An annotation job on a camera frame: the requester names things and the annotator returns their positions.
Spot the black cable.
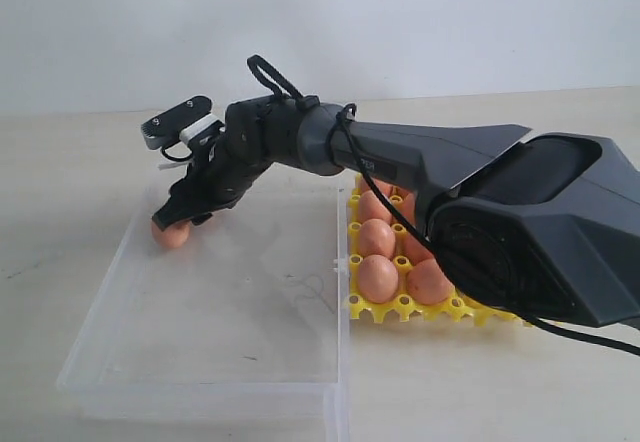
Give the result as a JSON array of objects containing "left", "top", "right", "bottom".
[{"left": 245, "top": 54, "right": 640, "bottom": 354}]

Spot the yellow plastic egg tray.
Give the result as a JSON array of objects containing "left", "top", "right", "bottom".
[{"left": 346, "top": 175, "right": 517, "bottom": 326}]

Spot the brown egg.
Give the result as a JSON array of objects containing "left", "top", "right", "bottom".
[
  {"left": 406, "top": 259, "right": 454, "bottom": 305},
  {"left": 357, "top": 190, "right": 392, "bottom": 224},
  {"left": 398, "top": 194, "right": 416, "bottom": 225},
  {"left": 374, "top": 179, "right": 398, "bottom": 198},
  {"left": 151, "top": 221, "right": 191, "bottom": 250},
  {"left": 356, "top": 254, "right": 399, "bottom": 304},
  {"left": 357, "top": 219, "right": 396, "bottom": 259},
  {"left": 402, "top": 234, "right": 434, "bottom": 266}
]

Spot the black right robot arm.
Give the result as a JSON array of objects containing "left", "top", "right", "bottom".
[{"left": 141, "top": 95, "right": 639, "bottom": 327}]

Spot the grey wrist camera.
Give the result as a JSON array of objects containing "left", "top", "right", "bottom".
[{"left": 140, "top": 95, "right": 213, "bottom": 150}]

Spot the clear plastic storage box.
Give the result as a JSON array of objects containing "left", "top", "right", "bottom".
[{"left": 57, "top": 180, "right": 349, "bottom": 441}]

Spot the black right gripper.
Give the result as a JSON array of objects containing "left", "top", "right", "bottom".
[{"left": 151, "top": 148, "right": 270, "bottom": 231}]

